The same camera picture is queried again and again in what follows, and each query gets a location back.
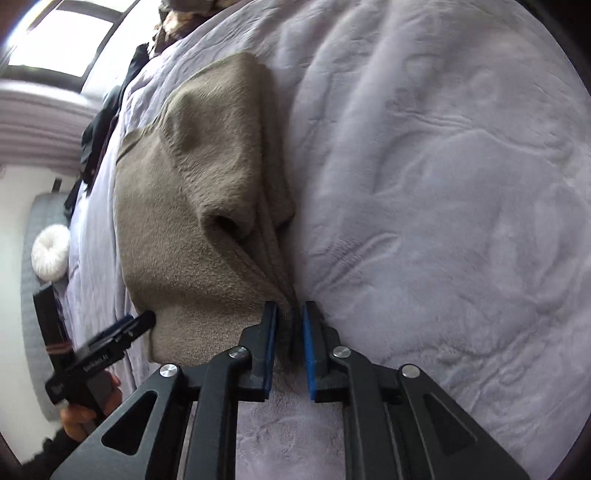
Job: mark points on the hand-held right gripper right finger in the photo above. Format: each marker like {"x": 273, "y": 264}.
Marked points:
{"x": 310, "y": 355}

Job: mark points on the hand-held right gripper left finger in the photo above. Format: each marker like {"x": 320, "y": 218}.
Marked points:
{"x": 270, "y": 350}

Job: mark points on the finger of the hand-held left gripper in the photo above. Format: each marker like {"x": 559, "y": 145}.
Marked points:
{"x": 121, "y": 324}
{"x": 142, "y": 319}

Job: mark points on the tan knit sweater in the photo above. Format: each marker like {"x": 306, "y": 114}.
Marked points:
{"x": 184, "y": 230}

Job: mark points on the person's left forearm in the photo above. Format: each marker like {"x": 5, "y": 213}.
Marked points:
{"x": 51, "y": 450}

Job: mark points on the dark green clothes pile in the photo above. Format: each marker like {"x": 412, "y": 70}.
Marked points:
{"x": 99, "y": 138}

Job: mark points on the person's left hand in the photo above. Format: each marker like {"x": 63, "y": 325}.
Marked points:
{"x": 76, "y": 420}

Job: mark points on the grey sofa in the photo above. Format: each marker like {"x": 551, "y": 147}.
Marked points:
{"x": 32, "y": 323}

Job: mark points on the white round cushion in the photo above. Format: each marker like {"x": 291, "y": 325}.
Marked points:
{"x": 51, "y": 251}

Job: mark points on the lavender plush blanket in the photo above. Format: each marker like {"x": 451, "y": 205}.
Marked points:
{"x": 438, "y": 184}

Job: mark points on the lavender curtain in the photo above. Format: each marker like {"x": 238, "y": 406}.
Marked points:
{"x": 41, "y": 124}

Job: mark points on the window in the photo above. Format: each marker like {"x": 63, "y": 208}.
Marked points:
{"x": 69, "y": 37}

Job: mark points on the brown and cream fur blanket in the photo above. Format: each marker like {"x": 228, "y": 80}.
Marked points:
{"x": 178, "y": 23}

